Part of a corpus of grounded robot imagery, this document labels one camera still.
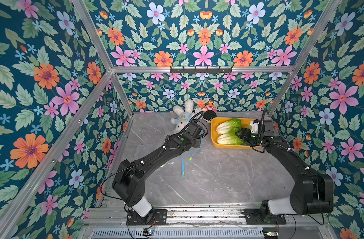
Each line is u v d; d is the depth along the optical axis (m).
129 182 0.43
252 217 0.74
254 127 0.78
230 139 0.96
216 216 0.75
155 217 0.74
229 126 1.01
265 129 0.66
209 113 1.11
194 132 0.63
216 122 1.10
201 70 0.93
